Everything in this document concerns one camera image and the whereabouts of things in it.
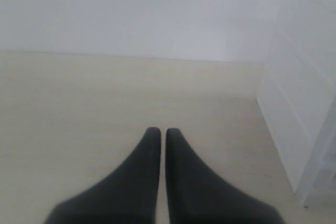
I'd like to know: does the white plastic drawer cabinet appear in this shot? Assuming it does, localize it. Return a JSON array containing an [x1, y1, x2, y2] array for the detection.
[[257, 0, 335, 207]]

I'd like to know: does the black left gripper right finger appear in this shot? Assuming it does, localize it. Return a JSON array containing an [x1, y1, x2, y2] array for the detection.
[[165, 128, 284, 223]]

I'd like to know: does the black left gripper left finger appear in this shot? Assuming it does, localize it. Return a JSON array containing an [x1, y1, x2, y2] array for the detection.
[[45, 127, 161, 223]]

